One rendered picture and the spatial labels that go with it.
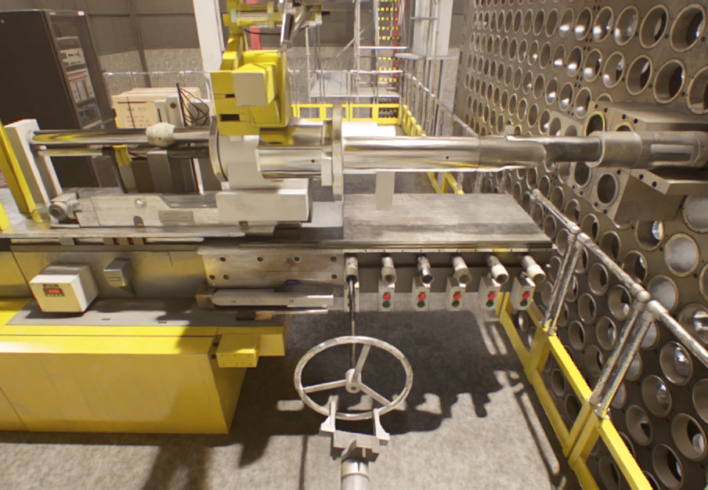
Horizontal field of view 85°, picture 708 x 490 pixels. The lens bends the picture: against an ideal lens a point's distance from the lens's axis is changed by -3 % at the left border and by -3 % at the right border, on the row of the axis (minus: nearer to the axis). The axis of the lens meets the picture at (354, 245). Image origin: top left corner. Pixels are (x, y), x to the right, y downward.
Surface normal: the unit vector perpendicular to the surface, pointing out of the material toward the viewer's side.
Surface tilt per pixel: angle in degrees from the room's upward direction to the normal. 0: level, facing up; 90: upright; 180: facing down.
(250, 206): 90
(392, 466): 0
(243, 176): 68
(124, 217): 90
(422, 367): 0
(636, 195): 90
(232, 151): 81
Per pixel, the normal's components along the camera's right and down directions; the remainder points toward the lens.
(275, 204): 0.01, 0.50
